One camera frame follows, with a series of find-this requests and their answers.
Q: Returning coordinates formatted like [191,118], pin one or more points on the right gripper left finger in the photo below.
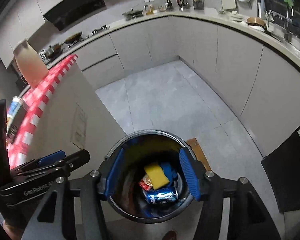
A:
[54,217]

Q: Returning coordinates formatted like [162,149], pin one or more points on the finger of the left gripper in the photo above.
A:
[48,159]

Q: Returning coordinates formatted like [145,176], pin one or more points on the blue pepsi can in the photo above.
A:
[162,196]

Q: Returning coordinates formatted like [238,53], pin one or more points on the yellow sponge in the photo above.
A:
[156,176]

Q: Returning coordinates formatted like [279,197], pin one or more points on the green white carton box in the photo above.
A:
[15,115]

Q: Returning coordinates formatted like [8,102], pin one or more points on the blue cloth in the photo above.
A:
[170,173]

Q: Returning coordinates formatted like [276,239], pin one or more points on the white blue small carton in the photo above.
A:
[146,183]

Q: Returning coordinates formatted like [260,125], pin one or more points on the black trash bucket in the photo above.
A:
[142,149]

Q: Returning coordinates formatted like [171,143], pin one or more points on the red checkered tablecloth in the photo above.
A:
[36,99]

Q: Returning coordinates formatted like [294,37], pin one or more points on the black dishwasher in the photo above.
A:
[282,168]

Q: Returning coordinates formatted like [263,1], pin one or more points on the pink thermos jug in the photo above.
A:
[29,63]

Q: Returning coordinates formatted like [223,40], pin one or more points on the wooden stool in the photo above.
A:
[195,146]

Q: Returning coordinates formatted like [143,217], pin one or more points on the frying pan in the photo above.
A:
[73,38]

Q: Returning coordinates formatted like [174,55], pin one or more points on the gas stove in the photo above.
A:
[96,31]

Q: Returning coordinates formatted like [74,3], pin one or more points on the black range hood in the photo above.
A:
[68,12]

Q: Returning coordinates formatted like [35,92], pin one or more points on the dark wine bottle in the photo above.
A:
[169,4]

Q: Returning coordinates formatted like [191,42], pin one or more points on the sink faucet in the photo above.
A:
[286,19]

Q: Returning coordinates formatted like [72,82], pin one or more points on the utensil holder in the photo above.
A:
[198,4]

